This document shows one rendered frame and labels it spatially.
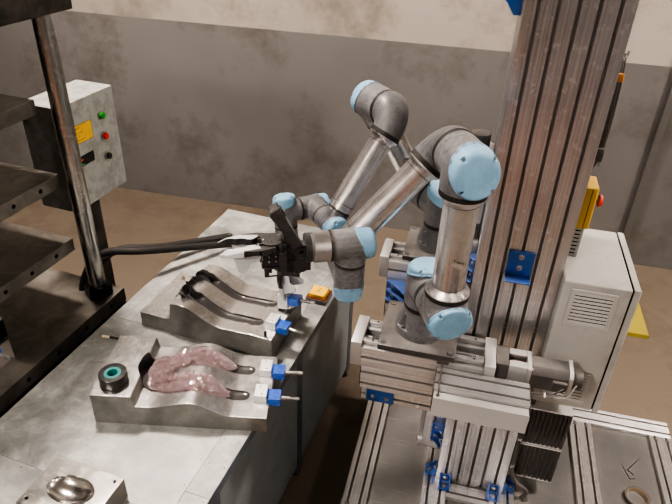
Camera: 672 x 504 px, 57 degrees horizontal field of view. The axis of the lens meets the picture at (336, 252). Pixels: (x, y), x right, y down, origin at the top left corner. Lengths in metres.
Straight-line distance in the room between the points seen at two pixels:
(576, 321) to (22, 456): 1.60
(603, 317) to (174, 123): 3.46
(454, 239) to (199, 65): 3.17
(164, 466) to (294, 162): 2.94
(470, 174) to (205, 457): 1.05
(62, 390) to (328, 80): 2.71
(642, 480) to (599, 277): 1.13
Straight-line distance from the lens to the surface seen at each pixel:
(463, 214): 1.46
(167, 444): 1.87
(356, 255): 1.43
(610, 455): 2.85
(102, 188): 2.56
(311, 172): 4.38
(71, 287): 2.58
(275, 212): 1.37
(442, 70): 3.98
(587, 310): 1.90
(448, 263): 1.53
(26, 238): 2.43
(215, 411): 1.83
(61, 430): 1.99
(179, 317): 2.16
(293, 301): 2.09
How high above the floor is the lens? 2.19
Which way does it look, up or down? 32 degrees down
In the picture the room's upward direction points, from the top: 2 degrees clockwise
